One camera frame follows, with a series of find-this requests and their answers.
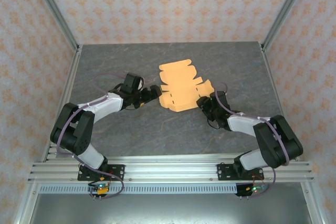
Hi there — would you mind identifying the orange paper box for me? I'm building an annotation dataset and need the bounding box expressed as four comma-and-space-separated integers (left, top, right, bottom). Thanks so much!
158, 60, 214, 113

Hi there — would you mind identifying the aluminium mounting beam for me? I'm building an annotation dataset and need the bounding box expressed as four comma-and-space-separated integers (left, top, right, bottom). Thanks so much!
27, 155, 316, 183

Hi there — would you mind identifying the small circuit board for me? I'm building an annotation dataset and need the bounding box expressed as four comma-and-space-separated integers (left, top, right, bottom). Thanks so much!
245, 183, 267, 195
88, 182, 110, 196

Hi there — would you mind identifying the grey metal panel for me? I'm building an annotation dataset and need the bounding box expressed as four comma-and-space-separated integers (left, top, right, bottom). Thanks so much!
25, 193, 317, 224

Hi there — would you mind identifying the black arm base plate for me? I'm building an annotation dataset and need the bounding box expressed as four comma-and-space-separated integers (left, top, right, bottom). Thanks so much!
77, 164, 125, 182
216, 163, 265, 182

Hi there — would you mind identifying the aluminium table side rail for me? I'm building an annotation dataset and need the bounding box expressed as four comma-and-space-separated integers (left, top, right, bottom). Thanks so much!
259, 42, 301, 162
39, 44, 84, 162

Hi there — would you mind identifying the slotted grey cable duct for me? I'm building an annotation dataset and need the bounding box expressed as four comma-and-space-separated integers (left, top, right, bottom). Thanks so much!
38, 183, 307, 195

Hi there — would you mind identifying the aluminium frame post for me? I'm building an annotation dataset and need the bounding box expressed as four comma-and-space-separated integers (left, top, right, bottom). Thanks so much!
261, 0, 314, 51
28, 0, 81, 51

